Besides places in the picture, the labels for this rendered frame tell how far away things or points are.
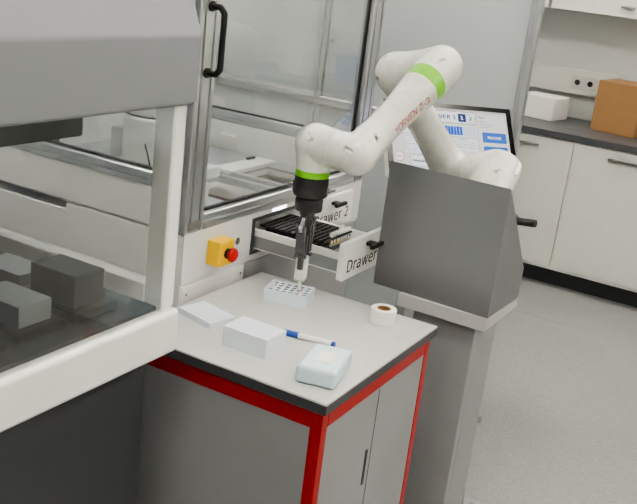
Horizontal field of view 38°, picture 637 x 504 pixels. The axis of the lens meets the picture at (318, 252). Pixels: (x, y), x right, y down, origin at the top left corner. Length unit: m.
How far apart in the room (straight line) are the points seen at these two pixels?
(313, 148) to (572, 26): 3.88
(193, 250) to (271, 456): 0.63
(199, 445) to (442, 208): 0.96
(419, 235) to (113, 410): 1.06
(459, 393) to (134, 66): 1.50
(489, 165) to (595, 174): 2.61
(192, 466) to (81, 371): 0.56
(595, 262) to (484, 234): 2.89
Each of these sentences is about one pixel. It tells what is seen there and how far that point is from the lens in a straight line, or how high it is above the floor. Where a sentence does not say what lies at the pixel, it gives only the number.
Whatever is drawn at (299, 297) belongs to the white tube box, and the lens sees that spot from 2.53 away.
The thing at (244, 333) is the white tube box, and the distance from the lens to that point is 2.22.
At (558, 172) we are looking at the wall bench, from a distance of 5.44.
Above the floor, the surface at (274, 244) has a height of 0.87.
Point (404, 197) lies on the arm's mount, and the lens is 2.71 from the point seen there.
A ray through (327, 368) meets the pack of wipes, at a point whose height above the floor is 0.80.
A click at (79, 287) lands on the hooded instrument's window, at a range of 1.82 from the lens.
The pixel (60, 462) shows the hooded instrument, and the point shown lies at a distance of 2.06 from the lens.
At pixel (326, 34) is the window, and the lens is 2.92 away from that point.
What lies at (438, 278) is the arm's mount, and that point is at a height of 0.83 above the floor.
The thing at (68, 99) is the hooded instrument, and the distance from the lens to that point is 1.67.
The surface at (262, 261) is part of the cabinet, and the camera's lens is 2.82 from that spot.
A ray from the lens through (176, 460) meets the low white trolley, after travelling 2.37.
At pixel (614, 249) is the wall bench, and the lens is 5.44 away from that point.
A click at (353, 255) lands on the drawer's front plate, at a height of 0.88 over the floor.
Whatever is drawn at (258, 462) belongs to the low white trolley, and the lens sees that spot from 2.21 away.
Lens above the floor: 1.68
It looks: 18 degrees down
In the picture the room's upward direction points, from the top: 7 degrees clockwise
